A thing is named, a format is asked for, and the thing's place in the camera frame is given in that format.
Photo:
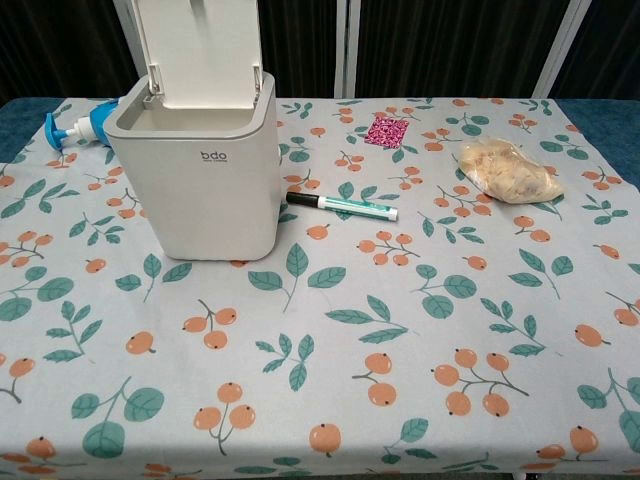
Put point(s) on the pink patterned card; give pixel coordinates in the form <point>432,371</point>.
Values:
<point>386,133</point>

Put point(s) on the floral fruit print tablecloth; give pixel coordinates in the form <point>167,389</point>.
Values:
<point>320,350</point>

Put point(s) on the grey metal partition post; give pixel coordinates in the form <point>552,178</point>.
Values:
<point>562,50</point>
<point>345,50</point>

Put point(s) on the white square box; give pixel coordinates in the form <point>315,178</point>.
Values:
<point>200,200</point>

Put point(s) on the clear bag of snacks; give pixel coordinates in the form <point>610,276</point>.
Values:
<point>510,172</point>

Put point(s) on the blue pump lotion bottle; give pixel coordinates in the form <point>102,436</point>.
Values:
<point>95,122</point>

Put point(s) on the green white marker pen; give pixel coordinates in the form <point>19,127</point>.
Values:
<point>350,206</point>

